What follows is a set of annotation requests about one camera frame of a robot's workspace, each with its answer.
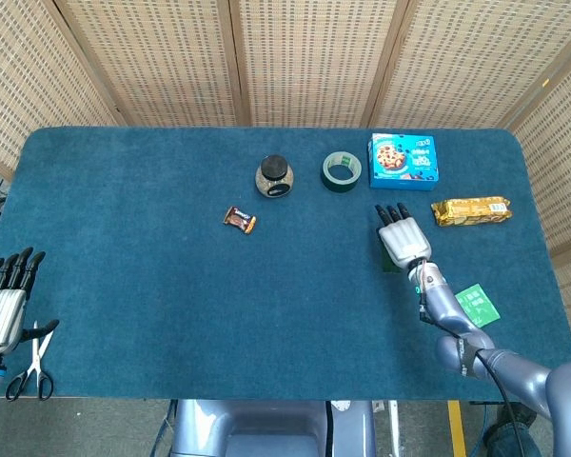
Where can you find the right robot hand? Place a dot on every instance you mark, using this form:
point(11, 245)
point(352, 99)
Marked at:
point(402, 235)

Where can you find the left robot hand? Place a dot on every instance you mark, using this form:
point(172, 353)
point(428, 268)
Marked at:
point(5, 300)

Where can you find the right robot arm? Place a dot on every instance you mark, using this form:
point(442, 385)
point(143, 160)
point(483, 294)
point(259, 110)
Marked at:
point(485, 347)

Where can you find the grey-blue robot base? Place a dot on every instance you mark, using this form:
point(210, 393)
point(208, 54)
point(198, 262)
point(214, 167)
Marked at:
point(261, 428)

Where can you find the dark green tape roll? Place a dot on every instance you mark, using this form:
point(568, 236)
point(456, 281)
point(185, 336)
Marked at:
point(341, 180)

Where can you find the blue cookie box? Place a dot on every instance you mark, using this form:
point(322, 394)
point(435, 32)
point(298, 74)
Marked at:
point(402, 164)

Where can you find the gold foil biscuit pack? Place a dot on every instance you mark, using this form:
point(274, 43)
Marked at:
point(471, 212)

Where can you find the green paper packet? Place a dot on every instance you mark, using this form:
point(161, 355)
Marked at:
point(478, 304)

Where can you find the glass jar with black lid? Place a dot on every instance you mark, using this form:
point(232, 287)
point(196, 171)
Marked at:
point(274, 178)

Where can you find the brown chocolate snack wrapper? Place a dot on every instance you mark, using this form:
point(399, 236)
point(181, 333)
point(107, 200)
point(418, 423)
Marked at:
point(239, 221)

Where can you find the blue carpet table mat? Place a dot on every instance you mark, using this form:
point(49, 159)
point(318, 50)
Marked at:
point(219, 295)

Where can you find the woven bamboo folding screen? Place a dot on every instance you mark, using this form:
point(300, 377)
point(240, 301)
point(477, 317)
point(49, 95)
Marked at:
point(285, 57)

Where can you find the person's shoe and jeans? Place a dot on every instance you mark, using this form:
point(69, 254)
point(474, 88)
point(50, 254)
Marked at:
point(511, 431)

